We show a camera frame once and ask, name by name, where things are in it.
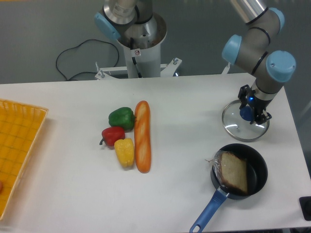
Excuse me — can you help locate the dark pot blue handle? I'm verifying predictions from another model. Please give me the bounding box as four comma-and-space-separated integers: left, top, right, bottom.
190, 143, 268, 233

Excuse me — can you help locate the black device at table edge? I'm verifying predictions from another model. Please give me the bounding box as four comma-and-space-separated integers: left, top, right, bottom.
299, 196, 311, 221

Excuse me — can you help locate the orange baguette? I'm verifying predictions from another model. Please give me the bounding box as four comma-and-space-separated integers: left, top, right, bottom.
134, 100, 152, 173

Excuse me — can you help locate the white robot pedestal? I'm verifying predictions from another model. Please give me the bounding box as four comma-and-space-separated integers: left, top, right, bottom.
94, 13, 182, 78

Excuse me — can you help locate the yellow woven basket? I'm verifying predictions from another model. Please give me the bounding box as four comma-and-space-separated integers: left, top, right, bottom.
0, 99, 49, 219

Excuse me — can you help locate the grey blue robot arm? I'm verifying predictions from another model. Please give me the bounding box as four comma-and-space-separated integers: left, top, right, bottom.
94, 0, 296, 125

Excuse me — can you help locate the yellow bell pepper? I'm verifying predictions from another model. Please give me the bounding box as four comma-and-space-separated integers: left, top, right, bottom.
114, 138, 134, 168

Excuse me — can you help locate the wrapped bread slice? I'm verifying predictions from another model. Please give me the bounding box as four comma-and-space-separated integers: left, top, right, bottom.
206, 150, 248, 195

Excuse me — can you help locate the black cable on floor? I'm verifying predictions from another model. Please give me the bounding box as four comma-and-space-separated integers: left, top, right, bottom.
55, 39, 120, 81

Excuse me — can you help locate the green bell pepper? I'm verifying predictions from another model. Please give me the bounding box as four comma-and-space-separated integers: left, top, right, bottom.
108, 107, 135, 131

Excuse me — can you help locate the glass pot lid blue knob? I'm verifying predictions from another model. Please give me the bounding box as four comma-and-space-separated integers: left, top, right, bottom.
221, 100, 270, 143

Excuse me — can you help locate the red bell pepper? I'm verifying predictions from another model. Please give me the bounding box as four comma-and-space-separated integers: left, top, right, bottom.
99, 126, 125, 147

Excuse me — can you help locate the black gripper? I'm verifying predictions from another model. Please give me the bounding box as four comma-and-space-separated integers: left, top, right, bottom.
238, 85, 273, 125

